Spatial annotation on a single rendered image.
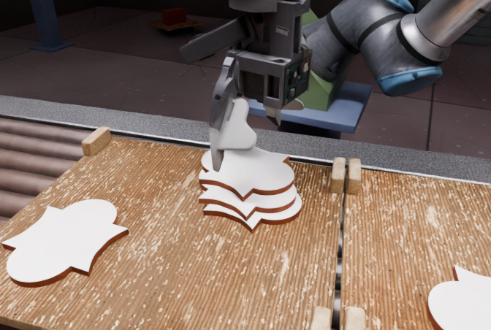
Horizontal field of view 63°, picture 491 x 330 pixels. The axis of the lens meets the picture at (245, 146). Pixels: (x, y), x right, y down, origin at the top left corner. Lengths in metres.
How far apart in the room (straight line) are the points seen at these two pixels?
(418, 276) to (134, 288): 0.30
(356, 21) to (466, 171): 0.39
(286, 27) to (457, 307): 0.32
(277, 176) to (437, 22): 0.43
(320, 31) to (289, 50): 0.51
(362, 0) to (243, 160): 0.48
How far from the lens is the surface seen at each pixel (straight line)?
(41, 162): 0.74
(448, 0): 0.80
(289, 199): 0.52
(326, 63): 0.95
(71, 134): 0.81
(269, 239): 0.49
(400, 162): 0.71
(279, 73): 0.43
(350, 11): 0.93
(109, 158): 0.67
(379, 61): 0.87
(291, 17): 0.43
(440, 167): 0.73
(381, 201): 0.58
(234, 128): 0.47
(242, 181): 0.53
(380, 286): 0.47
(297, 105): 0.55
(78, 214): 0.55
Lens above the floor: 1.27
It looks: 30 degrees down
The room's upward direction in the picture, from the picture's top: straight up
